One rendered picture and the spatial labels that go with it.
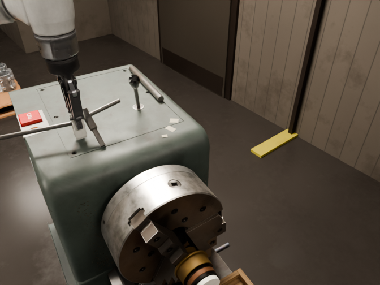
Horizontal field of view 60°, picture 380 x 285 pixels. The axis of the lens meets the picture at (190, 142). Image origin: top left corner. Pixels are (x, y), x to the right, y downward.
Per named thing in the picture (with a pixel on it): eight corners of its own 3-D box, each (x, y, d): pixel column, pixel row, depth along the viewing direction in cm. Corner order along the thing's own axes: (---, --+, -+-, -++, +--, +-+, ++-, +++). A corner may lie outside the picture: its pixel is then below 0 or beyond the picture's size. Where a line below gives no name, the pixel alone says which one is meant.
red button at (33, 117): (19, 120, 102) (17, 114, 101) (39, 115, 105) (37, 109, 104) (22, 129, 98) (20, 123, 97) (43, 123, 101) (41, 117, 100)
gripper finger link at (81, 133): (81, 114, 88) (82, 115, 88) (86, 135, 92) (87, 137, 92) (70, 117, 87) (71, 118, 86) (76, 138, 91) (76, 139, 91)
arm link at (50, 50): (37, 39, 69) (44, 66, 73) (80, 32, 73) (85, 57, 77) (29, 27, 76) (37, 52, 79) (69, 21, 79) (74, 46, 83)
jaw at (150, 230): (156, 236, 86) (128, 221, 78) (169, 222, 86) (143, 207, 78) (177, 268, 79) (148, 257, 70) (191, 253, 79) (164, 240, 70)
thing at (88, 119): (107, 145, 91) (87, 108, 91) (106, 143, 89) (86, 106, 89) (99, 148, 90) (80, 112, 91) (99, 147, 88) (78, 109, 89)
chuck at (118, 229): (104, 273, 93) (106, 187, 77) (197, 238, 109) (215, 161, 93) (115, 300, 87) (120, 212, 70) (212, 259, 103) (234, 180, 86)
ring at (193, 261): (168, 252, 78) (187, 284, 72) (201, 236, 82) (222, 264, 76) (169, 274, 84) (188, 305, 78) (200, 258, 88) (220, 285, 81)
